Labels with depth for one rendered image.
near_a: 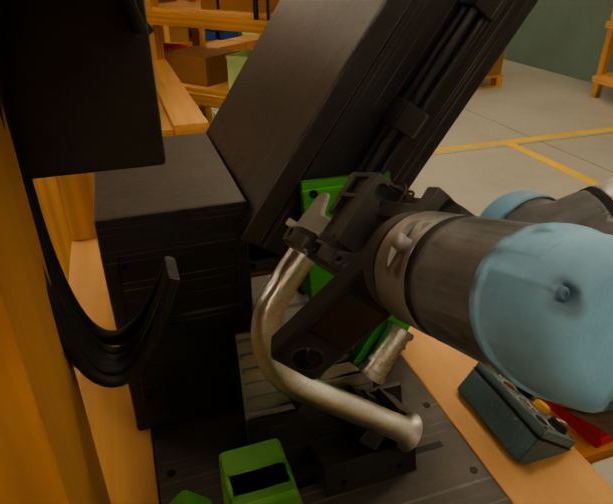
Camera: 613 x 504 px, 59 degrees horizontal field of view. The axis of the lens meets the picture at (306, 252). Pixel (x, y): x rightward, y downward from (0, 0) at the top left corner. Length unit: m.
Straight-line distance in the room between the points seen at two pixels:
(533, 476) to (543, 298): 0.62
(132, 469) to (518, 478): 0.52
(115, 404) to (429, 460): 0.49
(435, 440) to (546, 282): 0.62
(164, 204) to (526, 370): 0.52
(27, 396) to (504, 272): 0.28
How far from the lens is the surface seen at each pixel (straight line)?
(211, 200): 0.68
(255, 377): 0.71
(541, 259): 0.24
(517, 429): 0.83
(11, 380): 0.37
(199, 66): 3.74
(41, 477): 0.42
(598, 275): 0.23
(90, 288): 1.24
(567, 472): 0.85
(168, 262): 0.51
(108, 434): 0.90
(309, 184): 0.64
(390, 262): 0.33
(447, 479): 0.80
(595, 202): 0.43
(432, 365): 0.95
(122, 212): 0.67
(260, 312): 0.54
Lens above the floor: 1.51
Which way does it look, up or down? 29 degrees down
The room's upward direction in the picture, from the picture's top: straight up
